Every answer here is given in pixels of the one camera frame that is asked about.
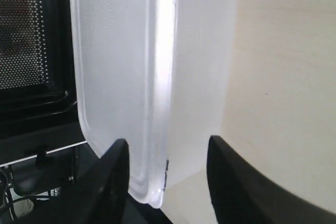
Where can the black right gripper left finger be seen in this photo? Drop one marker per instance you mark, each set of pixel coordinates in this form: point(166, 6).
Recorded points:
point(99, 196)

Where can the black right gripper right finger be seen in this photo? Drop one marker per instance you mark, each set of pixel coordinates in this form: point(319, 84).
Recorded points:
point(241, 194)

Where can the white microwave door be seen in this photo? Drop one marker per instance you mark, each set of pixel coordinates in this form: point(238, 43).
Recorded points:
point(38, 93)

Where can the white lidded plastic container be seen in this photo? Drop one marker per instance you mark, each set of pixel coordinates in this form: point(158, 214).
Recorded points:
point(155, 73)

